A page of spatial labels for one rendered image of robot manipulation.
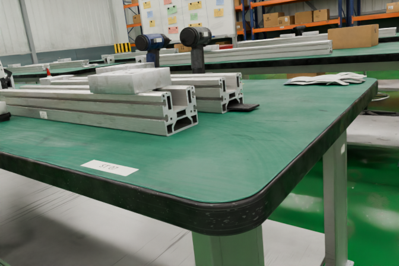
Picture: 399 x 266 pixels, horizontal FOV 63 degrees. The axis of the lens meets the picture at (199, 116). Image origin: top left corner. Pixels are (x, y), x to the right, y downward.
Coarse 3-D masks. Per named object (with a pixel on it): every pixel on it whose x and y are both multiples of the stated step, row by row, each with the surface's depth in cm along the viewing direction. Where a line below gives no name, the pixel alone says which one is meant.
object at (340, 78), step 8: (344, 72) 106; (296, 80) 107; (304, 80) 106; (312, 80) 104; (320, 80) 101; (328, 80) 100; (336, 80) 98; (344, 80) 99; (352, 80) 99; (360, 80) 100
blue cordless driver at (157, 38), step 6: (138, 36) 118; (144, 36) 117; (150, 36) 119; (156, 36) 122; (162, 36) 125; (138, 42) 118; (144, 42) 117; (150, 42) 118; (156, 42) 121; (162, 42) 124; (168, 42) 130; (138, 48) 119; (144, 48) 118; (150, 48) 120; (156, 48) 123; (162, 48) 129; (150, 54) 121; (156, 54) 123; (150, 60) 121; (156, 60) 123; (156, 66) 123
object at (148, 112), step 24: (24, 96) 103; (48, 96) 91; (72, 96) 83; (96, 96) 76; (120, 96) 70; (144, 96) 65; (168, 96) 65; (192, 96) 70; (72, 120) 85; (96, 120) 78; (120, 120) 72; (144, 120) 67; (168, 120) 64; (192, 120) 72
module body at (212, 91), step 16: (64, 80) 123; (80, 80) 115; (176, 80) 85; (192, 80) 82; (208, 80) 78; (224, 80) 78; (208, 96) 80; (224, 96) 79; (240, 96) 84; (208, 112) 81; (224, 112) 79
